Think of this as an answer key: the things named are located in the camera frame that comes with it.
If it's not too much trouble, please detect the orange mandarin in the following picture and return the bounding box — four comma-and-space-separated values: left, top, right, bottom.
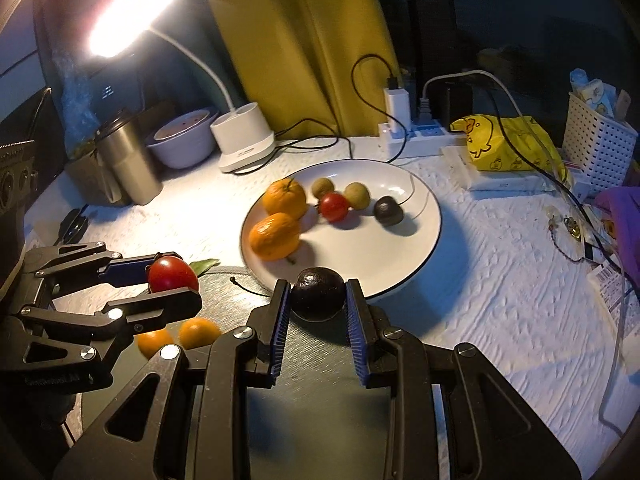
248, 212, 302, 262

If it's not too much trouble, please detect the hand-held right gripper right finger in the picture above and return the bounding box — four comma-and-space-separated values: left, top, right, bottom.
345, 277, 583, 480

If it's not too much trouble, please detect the thin fruit stem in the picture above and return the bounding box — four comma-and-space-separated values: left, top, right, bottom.
229, 276, 274, 299

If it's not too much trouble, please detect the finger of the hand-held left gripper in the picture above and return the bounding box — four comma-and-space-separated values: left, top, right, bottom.
0, 287, 203, 393
20, 241, 156, 311

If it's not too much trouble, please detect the clear blue plastic bag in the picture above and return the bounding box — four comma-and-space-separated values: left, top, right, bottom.
52, 47, 108, 156

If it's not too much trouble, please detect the white power strip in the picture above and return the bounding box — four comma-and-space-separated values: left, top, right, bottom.
377, 119, 468, 161

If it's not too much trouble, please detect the small round orange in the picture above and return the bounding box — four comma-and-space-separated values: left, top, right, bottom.
178, 317, 222, 350
136, 329, 176, 360

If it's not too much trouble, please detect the white wall charger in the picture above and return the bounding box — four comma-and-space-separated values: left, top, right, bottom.
382, 75, 413, 133

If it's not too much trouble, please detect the white paper label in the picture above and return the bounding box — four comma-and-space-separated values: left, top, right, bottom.
585, 255, 632, 307

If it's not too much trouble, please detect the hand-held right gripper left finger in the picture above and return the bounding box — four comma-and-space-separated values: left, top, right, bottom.
52, 280, 293, 480

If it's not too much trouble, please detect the green leaf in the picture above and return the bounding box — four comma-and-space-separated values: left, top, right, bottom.
187, 258, 220, 277

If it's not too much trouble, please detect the yellow printed bag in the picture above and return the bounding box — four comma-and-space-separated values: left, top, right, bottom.
450, 114, 571, 181

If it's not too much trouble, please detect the yellow curtain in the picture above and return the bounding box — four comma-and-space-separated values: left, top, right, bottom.
195, 0, 401, 141

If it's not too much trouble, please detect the lavender bowl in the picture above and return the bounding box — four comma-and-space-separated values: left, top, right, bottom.
146, 107, 221, 170

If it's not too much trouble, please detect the white cable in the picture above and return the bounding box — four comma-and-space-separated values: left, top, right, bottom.
421, 69, 521, 126

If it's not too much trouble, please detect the small keychain charm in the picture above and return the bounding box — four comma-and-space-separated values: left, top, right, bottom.
547, 207, 601, 262

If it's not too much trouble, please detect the red cherry tomato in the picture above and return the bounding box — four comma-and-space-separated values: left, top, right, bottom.
318, 192, 351, 223
148, 255, 200, 295

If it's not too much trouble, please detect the clear thin cable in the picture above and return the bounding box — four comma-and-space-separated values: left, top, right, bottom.
599, 280, 637, 436

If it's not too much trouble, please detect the dark purple plum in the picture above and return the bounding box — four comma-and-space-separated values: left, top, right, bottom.
291, 267, 347, 323
373, 196, 405, 226

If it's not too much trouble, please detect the black cable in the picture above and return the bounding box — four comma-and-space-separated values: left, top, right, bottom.
235, 54, 401, 176

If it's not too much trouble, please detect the purple cloth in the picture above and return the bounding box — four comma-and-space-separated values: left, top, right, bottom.
595, 185, 640, 286

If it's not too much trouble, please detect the steel tumbler with lid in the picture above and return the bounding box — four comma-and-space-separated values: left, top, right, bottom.
95, 110, 163, 206

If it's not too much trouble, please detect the dark window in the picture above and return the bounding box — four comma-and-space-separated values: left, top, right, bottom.
400, 0, 640, 116

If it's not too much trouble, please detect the grey round tray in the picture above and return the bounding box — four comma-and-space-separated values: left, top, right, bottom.
47, 264, 453, 480

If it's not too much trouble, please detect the black power adapter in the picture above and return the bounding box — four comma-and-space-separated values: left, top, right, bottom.
430, 80, 476, 121

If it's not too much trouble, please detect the white woven basket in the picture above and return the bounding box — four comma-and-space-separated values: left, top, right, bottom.
562, 92, 640, 196

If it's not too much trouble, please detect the white desk lamp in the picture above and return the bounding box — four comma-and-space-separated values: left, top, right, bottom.
87, 0, 276, 175

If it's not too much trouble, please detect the black round case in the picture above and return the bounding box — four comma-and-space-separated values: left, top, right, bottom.
59, 207, 91, 246

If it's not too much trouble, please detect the large orange with stem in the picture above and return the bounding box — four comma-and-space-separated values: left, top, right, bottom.
262, 177, 307, 220

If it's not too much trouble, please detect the white tissue pack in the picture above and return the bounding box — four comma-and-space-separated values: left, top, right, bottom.
440, 145, 556, 192

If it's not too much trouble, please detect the white round plate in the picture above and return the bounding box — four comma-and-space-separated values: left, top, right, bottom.
239, 159, 443, 301

